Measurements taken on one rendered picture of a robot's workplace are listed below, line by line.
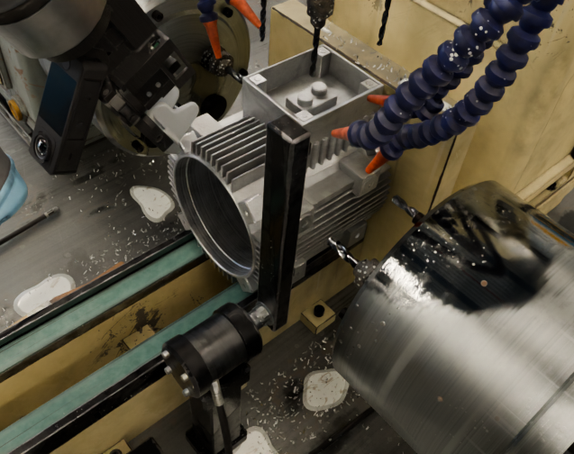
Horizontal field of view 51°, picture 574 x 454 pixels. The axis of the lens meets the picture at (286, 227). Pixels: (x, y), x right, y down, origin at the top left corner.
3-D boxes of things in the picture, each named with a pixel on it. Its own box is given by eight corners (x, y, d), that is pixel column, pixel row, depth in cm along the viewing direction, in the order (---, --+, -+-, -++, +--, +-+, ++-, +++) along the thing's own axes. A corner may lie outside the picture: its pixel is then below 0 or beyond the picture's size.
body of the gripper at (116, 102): (201, 77, 58) (132, -10, 47) (138, 143, 57) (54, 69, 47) (156, 41, 61) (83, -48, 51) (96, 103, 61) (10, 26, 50)
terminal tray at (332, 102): (314, 92, 77) (321, 41, 72) (375, 137, 72) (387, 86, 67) (239, 128, 71) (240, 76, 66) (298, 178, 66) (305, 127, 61)
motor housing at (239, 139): (286, 163, 90) (296, 51, 76) (377, 241, 81) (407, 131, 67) (171, 223, 81) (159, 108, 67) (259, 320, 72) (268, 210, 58)
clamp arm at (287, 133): (274, 301, 65) (292, 108, 46) (292, 320, 63) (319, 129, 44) (248, 319, 63) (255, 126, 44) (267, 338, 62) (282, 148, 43)
